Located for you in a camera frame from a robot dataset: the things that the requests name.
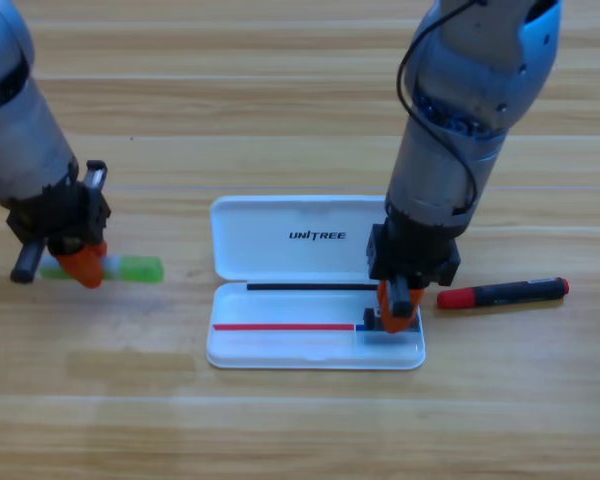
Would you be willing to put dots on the white Unitree pencil case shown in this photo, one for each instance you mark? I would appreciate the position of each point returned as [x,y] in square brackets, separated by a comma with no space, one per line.
[300,250]

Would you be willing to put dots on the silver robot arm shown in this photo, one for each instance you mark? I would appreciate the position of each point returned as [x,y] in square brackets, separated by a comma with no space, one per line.
[15,125]
[460,100]

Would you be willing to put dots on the red black whiteboard marker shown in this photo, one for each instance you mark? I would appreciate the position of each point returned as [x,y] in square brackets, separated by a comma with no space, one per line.
[500,295]

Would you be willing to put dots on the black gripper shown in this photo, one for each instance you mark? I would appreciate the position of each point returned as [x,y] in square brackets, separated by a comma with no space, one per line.
[415,250]
[60,215]

